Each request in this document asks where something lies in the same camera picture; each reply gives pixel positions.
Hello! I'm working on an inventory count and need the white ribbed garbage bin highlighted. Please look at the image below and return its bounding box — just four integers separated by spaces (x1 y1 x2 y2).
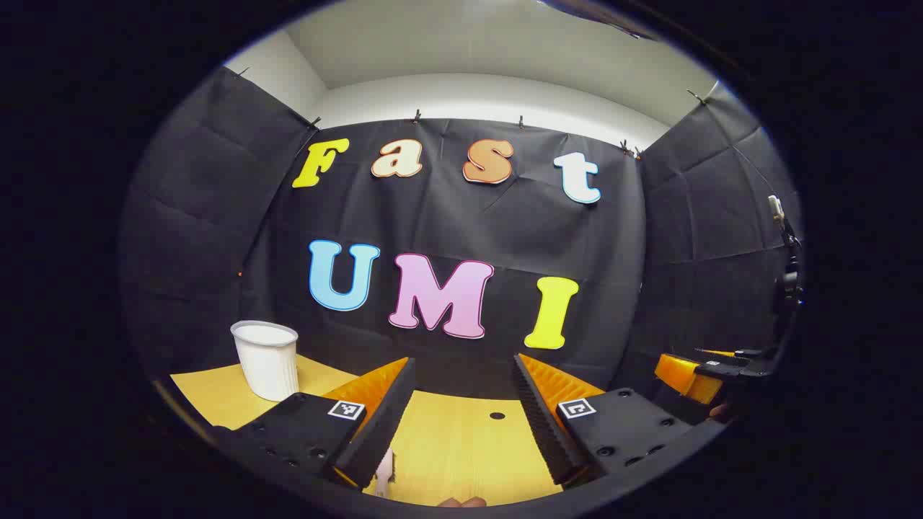
230 320 299 402

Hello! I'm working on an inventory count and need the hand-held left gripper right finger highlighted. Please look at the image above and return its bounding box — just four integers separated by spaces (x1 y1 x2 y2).
512 353 725 489

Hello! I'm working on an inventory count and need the pale pink dustpan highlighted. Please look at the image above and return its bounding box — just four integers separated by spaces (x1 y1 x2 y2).
371 447 396 498

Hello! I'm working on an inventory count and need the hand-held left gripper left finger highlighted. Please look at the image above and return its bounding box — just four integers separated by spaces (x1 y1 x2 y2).
229 356 418 491

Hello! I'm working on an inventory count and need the wooden desktop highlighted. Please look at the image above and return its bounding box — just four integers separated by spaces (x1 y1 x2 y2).
169 353 570 507

